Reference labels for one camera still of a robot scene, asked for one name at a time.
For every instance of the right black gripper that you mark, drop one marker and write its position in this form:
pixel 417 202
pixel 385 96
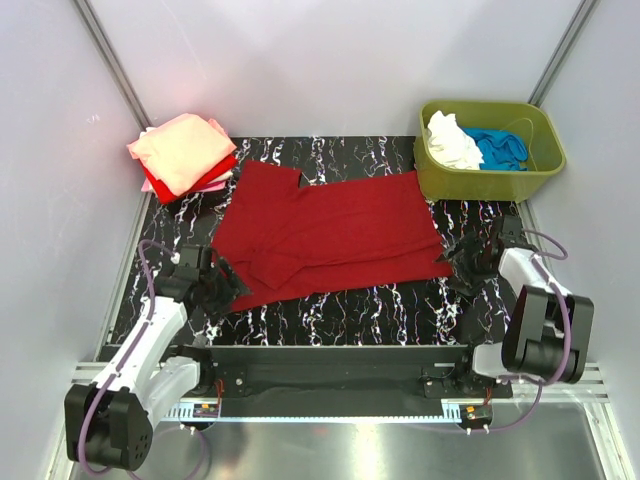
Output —
pixel 469 283

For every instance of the folded red t-shirt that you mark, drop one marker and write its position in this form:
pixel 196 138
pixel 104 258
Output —
pixel 166 196

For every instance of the crumpled blue t-shirt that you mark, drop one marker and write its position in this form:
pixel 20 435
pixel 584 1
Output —
pixel 501 150

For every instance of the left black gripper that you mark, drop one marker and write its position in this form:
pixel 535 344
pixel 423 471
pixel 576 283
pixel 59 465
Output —
pixel 232 285

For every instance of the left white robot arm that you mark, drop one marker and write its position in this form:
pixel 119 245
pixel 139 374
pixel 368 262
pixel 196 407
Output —
pixel 110 422

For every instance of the right aluminium frame post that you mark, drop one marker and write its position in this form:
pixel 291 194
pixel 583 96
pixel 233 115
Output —
pixel 578 22

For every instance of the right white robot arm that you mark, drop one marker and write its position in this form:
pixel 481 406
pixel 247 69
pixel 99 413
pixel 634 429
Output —
pixel 548 334

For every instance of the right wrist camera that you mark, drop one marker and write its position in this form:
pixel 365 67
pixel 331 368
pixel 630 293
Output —
pixel 506 231

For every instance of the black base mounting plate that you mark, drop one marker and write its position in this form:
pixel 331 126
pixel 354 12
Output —
pixel 382 384

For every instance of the olive green plastic bin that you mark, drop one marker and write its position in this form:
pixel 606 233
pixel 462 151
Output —
pixel 545 155

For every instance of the folded peach t-shirt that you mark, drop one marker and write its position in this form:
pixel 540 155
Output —
pixel 181 151

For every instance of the left aluminium frame post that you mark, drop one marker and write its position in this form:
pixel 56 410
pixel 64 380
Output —
pixel 111 60

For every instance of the folded pink t-shirt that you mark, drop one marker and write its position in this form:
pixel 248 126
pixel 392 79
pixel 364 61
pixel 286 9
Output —
pixel 217 125

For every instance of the crumpled white t-shirt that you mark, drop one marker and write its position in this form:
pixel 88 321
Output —
pixel 449 145

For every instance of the aluminium frame post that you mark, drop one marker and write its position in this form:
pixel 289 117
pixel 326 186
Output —
pixel 111 60
pixel 578 22

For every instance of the dark red t-shirt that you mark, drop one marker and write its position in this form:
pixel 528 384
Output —
pixel 287 241

